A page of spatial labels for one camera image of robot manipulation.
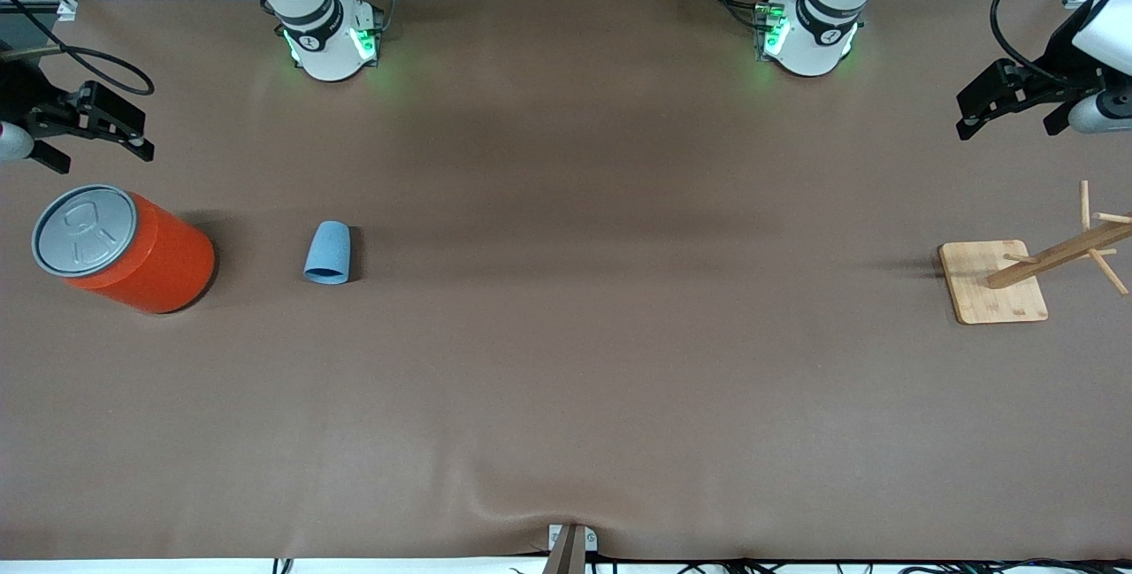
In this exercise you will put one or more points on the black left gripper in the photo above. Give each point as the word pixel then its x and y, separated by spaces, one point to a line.
pixel 1060 67

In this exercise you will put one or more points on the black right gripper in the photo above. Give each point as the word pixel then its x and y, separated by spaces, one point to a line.
pixel 19 95

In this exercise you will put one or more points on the light blue cup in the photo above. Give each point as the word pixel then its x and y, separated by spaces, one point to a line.
pixel 328 253

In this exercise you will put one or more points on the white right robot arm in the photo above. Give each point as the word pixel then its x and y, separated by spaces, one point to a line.
pixel 327 39

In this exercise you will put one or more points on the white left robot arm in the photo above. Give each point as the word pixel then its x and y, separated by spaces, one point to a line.
pixel 809 39

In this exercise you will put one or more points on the wooden cup rack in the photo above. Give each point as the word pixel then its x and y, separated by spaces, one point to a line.
pixel 992 286

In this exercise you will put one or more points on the orange can with grey lid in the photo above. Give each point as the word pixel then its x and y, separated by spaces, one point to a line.
pixel 150 260

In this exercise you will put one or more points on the brown table mat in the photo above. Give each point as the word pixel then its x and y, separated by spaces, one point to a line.
pixel 566 379

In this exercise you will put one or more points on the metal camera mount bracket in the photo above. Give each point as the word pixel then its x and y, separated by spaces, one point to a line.
pixel 572 547

